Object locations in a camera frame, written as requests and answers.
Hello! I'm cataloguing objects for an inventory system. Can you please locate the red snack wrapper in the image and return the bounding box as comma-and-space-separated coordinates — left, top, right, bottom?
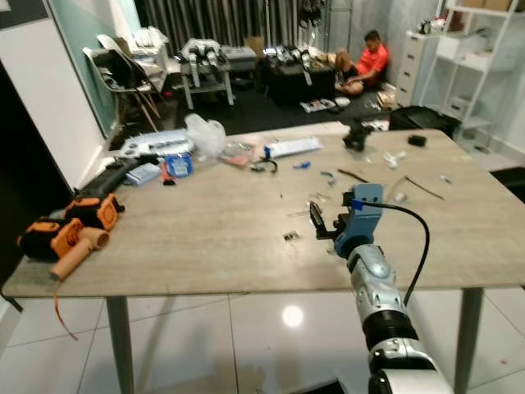
221, 141, 256, 167

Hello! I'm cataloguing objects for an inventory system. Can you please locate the long thin brown stick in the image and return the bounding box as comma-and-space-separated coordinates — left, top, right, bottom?
405, 176, 446, 200

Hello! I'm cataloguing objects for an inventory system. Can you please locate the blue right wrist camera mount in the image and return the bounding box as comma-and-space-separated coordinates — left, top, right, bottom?
336, 183, 386, 259

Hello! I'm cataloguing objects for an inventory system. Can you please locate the small orange black power tool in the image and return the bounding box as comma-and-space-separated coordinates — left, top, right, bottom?
63, 194, 125, 233

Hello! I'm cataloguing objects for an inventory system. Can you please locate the white crumpled paper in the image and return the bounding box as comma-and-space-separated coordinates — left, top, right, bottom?
381, 150, 409, 170

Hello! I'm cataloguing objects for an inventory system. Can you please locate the black curved cable piece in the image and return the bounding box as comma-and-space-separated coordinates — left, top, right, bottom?
250, 158, 280, 175

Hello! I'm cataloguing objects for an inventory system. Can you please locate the short brown stick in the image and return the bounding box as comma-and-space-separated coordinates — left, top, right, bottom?
336, 168, 371, 184

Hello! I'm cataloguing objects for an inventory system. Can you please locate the blue round tin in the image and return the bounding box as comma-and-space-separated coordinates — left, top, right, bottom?
166, 153, 194, 179

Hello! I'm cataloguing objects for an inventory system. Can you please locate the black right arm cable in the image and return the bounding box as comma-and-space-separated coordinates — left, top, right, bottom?
354, 199, 432, 307

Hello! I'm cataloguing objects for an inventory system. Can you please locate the grey table leg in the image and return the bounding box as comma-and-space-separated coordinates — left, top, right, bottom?
451, 287, 486, 394
105, 295, 136, 394

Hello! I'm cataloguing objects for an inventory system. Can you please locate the black tabletop device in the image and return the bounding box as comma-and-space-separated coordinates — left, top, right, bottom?
343, 119, 375, 153

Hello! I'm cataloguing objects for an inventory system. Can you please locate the orange black grinder with handle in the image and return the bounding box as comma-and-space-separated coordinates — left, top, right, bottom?
16, 217, 112, 282

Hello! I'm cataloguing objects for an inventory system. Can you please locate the black low table with gear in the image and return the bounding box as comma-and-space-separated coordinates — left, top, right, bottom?
258, 45, 337, 106

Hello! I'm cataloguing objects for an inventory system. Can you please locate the clear plastic bag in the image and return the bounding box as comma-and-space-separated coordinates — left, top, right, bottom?
185, 113, 227, 162

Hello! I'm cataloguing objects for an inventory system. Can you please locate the long black power tool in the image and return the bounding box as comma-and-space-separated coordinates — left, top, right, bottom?
78, 153, 162, 206

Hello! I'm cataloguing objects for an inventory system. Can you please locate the dark striped curtain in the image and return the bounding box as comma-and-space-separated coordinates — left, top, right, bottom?
135, 0, 331, 50

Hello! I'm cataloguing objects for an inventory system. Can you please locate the red hanging cord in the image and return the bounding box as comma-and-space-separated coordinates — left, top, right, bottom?
52, 279, 80, 341

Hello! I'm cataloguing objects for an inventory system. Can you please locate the white plastic tray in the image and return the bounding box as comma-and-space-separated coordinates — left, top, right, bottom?
119, 129, 194, 158

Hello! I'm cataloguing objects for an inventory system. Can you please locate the grey flat case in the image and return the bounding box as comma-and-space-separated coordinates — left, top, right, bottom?
222, 46, 260, 71

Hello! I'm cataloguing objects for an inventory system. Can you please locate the long white box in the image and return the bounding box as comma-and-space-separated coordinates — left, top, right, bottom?
264, 137, 325, 159

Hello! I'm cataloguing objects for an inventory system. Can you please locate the white chair with wooden legs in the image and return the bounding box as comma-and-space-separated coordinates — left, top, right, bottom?
83, 34, 162, 136

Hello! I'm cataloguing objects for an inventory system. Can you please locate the person in orange shirt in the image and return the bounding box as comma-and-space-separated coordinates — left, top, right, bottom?
335, 30, 390, 96

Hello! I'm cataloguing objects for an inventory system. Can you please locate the magazine on floor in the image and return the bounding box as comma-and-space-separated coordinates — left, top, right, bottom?
299, 98, 339, 114

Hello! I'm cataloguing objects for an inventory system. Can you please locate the black rubbish bin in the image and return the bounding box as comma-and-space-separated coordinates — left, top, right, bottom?
388, 105, 463, 137

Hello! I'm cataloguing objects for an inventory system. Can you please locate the white equipment stand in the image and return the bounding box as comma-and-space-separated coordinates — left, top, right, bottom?
179, 38, 235, 110

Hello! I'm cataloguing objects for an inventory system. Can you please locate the blue white flat pack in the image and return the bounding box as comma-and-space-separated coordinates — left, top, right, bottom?
126, 163, 163, 186

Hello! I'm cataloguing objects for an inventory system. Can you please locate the white open shelf rack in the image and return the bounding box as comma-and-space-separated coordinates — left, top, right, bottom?
418, 0, 525, 137

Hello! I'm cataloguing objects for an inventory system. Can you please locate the black floor box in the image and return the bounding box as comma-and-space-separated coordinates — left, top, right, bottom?
491, 167, 525, 203

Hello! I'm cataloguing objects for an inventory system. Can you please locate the white drawer cabinet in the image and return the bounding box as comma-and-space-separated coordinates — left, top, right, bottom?
395, 31, 436, 108

